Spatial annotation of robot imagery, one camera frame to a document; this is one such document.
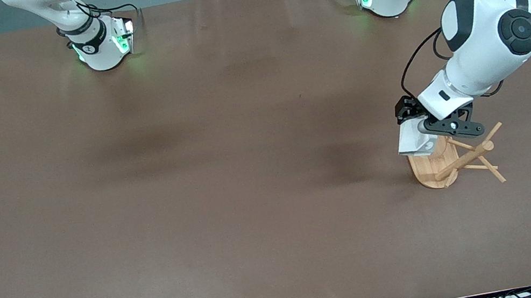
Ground brown table cover sheet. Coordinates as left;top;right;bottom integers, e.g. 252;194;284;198
0;0;531;298

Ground white faceted cup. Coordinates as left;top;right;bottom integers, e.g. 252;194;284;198
392;114;440;161

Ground black right arm base cables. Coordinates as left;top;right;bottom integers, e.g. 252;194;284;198
54;0;143;31

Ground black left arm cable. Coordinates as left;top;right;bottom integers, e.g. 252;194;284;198
392;27;454;101

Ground wooden cup rack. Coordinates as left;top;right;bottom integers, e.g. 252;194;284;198
404;121;513;198

